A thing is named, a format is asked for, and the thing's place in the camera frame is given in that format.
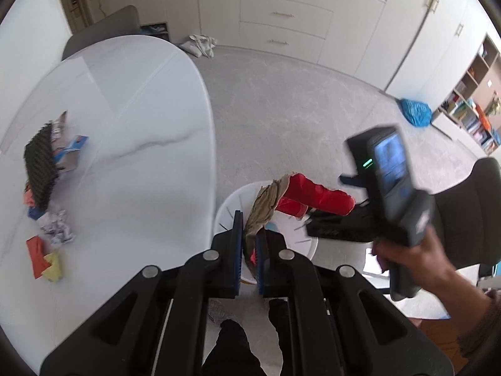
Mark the crumpled silver foil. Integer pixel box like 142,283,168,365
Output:
37,208,76,248

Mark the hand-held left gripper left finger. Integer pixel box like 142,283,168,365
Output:
39,210,244,376

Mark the white drawer cabinet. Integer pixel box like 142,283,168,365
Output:
196,0,388,79

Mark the open bookshelf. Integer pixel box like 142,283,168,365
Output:
432,33,501,155

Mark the tall white wardrobe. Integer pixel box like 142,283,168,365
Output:
385,0,490,92

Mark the white plastic bin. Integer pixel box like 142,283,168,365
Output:
215,180,319,285

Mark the white paper sheet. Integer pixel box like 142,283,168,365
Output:
363,248,390,279

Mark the tan paper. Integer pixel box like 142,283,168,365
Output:
242,175,293,271

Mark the row of colourful books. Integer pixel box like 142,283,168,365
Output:
446,92,499,151

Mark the white tote bag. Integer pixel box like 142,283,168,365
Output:
179,34,218,59

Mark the blue plastic bag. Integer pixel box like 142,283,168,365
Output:
399,98,433,128

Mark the black office chair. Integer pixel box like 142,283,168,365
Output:
431,157,501,283

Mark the red snack packet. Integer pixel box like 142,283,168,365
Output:
276,172,356,220

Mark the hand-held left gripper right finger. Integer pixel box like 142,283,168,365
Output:
256,231,455,376

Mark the person's black trouser leg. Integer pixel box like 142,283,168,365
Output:
268,298,294,376
201,318,263,376

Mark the yellow paper piece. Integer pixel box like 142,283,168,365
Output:
43,251,63,283

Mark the blue white packet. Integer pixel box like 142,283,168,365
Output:
53,135,89,173

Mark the grey dining chair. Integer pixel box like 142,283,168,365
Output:
62,5,142,61

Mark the person's right forearm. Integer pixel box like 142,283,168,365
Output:
436,268,501,361

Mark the person's right hand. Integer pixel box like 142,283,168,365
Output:
371,228,458,295

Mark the orange pink wrapper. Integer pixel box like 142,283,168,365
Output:
23,182,38,208

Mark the black mesh net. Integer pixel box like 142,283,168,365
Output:
23,122,60,210

